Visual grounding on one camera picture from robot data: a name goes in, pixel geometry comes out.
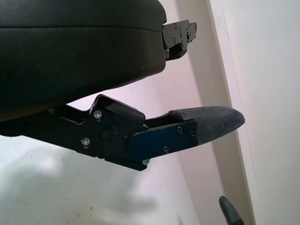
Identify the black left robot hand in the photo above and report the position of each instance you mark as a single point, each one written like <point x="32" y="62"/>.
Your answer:
<point x="70" y="58"/>

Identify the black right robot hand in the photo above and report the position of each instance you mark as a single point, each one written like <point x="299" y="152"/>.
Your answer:
<point x="230" y="214"/>

